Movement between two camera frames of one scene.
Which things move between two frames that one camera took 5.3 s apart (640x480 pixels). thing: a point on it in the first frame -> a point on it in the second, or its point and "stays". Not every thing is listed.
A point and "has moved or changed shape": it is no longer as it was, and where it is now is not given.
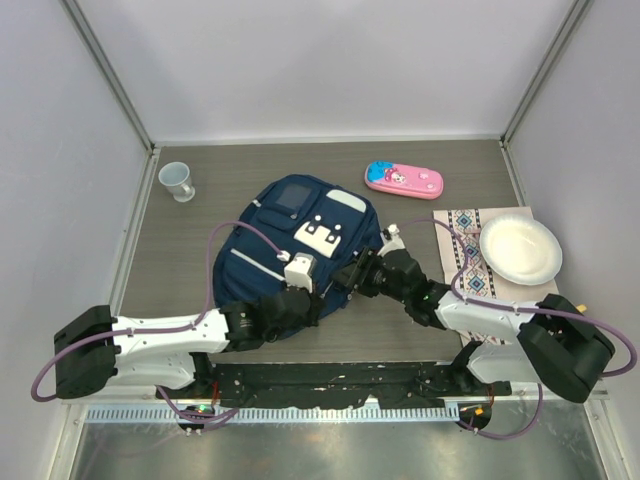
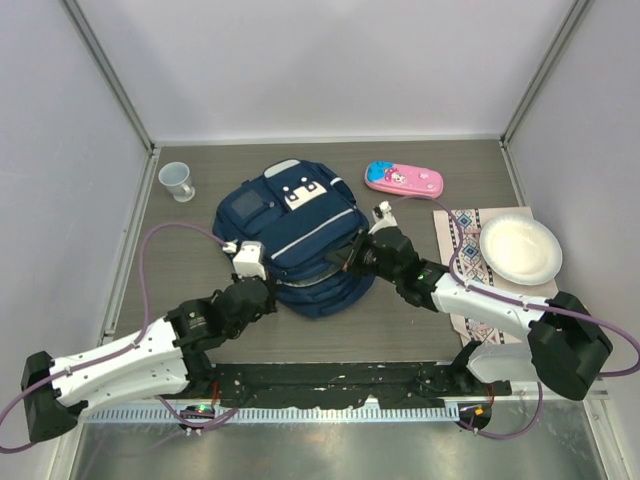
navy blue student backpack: [296, 214] has moved or changed shape
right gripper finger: [342, 277] -> [340, 258]
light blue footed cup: [176, 177] stays
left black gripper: [312, 319] -> [268, 305]
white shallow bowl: [520, 249] stays
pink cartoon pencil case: [404, 179] stays
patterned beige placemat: [478, 280] stays
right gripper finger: [363, 257] -> [360, 239]
